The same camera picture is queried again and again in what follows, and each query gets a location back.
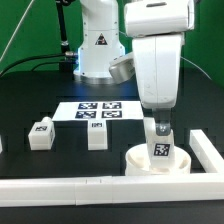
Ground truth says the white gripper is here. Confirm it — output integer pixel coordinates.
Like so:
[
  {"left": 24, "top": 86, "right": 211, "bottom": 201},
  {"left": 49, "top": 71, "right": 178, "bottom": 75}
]
[{"left": 132, "top": 34, "right": 183, "bottom": 136}]

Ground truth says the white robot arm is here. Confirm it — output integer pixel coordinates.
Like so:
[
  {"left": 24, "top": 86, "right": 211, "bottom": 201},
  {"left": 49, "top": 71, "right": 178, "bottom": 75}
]
[{"left": 74, "top": 0, "right": 195, "bottom": 136}]

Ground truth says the white marker sheet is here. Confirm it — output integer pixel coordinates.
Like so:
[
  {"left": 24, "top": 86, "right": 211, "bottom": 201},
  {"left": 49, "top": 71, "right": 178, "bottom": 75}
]
[{"left": 53, "top": 101, "right": 143, "bottom": 121}]

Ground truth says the white L-shaped fence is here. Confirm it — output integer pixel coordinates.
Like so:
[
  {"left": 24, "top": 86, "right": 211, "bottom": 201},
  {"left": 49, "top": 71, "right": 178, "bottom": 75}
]
[{"left": 0, "top": 129, "right": 224, "bottom": 207}]

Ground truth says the white part left edge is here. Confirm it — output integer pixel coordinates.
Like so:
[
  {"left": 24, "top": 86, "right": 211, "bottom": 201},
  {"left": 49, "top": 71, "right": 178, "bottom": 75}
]
[{"left": 0, "top": 135, "right": 3, "bottom": 154}]

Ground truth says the thin white rod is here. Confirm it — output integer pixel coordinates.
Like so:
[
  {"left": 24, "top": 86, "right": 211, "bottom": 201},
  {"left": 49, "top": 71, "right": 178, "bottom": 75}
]
[{"left": 0, "top": 0, "right": 36, "bottom": 63}]

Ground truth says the thin white cable right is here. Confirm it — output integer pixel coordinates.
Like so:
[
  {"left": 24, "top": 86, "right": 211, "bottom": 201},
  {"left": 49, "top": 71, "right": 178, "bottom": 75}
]
[{"left": 180, "top": 56, "right": 213, "bottom": 81}]

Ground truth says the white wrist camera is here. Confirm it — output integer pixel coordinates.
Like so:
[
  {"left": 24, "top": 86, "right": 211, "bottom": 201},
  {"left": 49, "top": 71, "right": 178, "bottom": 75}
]
[{"left": 109, "top": 53, "right": 135, "bottom": 84}]

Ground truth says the black cable lower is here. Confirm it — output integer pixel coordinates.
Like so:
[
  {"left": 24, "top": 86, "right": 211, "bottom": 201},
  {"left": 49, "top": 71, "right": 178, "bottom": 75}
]
[{"left": 31, "top": 59, "right": 78, "bottom": 72}]

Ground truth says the black cable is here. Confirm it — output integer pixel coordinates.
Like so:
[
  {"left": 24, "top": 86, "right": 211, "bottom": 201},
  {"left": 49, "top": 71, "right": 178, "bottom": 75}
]
[
  {"left": 0, "top": 51, "right": 78, "bottom": 75},
  {"left": 31, "top": 59, "right": 78, "bottom": 72}
]

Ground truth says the black cable upper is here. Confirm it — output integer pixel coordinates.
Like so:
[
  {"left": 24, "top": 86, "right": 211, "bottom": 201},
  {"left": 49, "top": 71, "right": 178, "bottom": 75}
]
[{"left": 0, "top": 51, "right": 78, "bottom": 75}]

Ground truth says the black vertical hose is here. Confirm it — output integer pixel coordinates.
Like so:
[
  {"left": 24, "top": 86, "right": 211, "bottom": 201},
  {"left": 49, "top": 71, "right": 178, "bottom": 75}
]
[{"left": 54, "top": 0, "right": 71, "bottom": 54}]

